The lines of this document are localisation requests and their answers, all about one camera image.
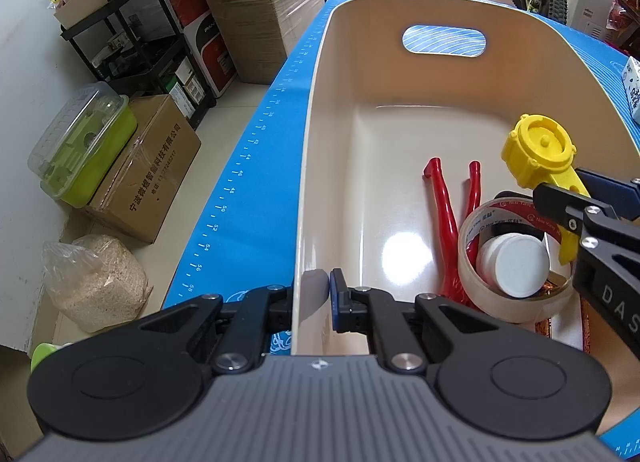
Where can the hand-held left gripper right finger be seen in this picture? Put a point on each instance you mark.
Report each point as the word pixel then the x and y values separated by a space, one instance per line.
pixel 340 299

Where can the bag of grain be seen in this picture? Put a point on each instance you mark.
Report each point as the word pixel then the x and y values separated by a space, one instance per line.
pixel 95 287

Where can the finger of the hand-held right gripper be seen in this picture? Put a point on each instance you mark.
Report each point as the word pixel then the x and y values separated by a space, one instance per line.
pixel 612 192
pixel 565 202

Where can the white pill bottle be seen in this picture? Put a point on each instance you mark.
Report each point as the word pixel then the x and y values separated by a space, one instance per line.
pixel 515 264

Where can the green plastic object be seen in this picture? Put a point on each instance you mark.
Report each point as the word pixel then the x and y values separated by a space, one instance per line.
pixel 42 354

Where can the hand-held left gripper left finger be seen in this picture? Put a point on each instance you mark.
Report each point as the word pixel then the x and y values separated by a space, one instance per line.
pixel 277 307

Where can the white carton box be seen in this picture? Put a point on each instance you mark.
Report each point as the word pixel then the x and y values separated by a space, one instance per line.
pixel 633 89

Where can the black metal rack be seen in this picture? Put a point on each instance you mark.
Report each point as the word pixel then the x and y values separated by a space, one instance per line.
pixel 125 42

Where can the tape roll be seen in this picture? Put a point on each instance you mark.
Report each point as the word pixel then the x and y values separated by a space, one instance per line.
pixel 472 287

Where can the green container with clear lid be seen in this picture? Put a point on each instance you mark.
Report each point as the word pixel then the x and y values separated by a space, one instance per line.
pixel 85 142

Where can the printed brown cardboard box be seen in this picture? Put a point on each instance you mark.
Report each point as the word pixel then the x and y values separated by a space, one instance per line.
pixel 145 167

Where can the large cardboard box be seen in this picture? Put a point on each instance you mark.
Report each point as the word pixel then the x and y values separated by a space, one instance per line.
pixel 260 7

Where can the black red white box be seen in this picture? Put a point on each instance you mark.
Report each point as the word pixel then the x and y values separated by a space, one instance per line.
pixel 212 57

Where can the beige plastic storage bin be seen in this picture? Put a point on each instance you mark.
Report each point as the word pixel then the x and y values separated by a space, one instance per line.
pixel 400 107

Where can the yellow plastic tool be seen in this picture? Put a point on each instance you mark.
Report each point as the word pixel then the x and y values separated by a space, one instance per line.
pixel 537 152

